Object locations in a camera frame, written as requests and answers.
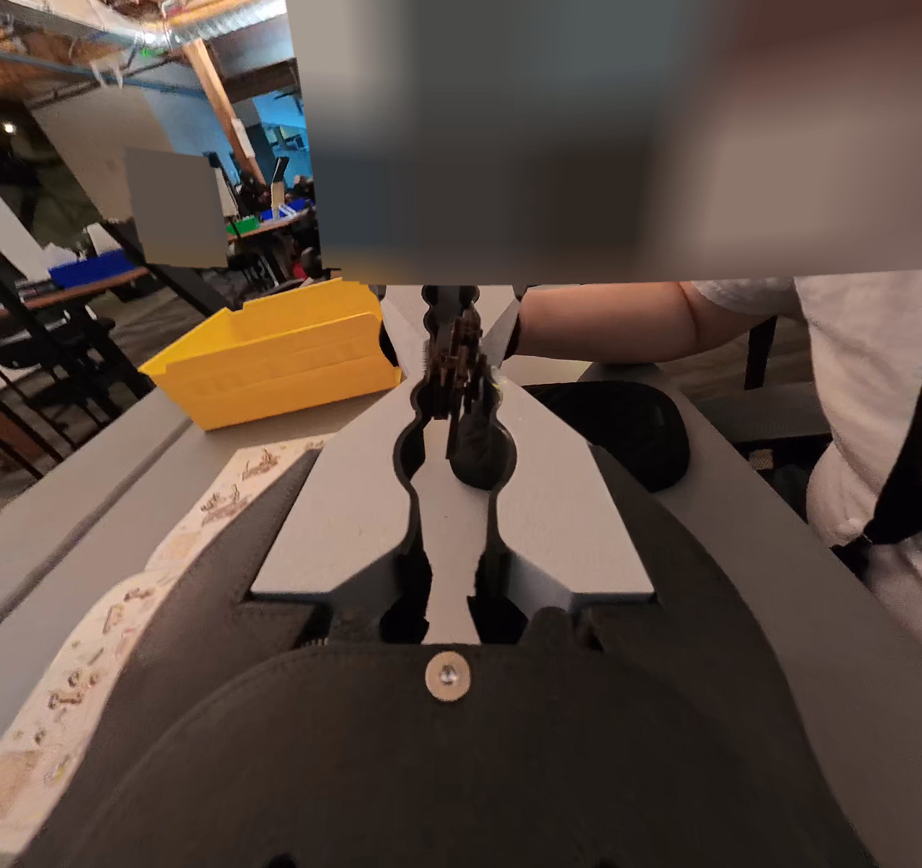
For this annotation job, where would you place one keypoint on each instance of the small wooden gear assembly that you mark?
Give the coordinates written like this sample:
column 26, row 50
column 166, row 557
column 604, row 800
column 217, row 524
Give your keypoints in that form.
column 454, row 371

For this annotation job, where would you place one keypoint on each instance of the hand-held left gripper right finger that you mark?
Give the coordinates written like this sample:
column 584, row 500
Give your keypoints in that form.
column 576, row 522

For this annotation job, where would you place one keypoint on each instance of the blue storage bin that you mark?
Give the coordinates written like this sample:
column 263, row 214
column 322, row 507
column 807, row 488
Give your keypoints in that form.
column 90, row 270

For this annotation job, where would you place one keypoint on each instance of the person's right forearm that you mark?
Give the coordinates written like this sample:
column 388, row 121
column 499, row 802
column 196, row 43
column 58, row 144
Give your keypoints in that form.
column 612, row 320

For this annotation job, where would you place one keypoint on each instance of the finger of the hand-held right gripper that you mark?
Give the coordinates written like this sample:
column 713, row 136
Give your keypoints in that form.
column 501, row 313
column 407, row 313

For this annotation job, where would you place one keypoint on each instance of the metal ventilation duct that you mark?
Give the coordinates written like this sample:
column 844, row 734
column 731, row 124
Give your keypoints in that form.
column 180, row 31

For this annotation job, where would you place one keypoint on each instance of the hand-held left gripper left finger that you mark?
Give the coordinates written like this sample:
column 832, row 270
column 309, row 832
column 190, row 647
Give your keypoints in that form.
column 331, row 522

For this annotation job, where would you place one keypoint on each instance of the yellow plastic bin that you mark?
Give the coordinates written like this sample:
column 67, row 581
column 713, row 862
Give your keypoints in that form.
column 274, row 378

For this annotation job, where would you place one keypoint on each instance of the black quilted pad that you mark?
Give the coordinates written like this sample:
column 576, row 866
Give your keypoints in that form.
column 612, row 428

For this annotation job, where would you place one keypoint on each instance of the black office chair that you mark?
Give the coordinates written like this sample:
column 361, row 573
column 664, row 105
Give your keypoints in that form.
column 65, row 349

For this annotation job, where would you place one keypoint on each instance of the green storage bin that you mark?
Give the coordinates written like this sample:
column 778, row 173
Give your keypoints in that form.
column 245, row 222

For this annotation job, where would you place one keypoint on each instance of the open instruction booklet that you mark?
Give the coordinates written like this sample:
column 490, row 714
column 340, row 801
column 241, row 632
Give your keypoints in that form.
column 79, row 659

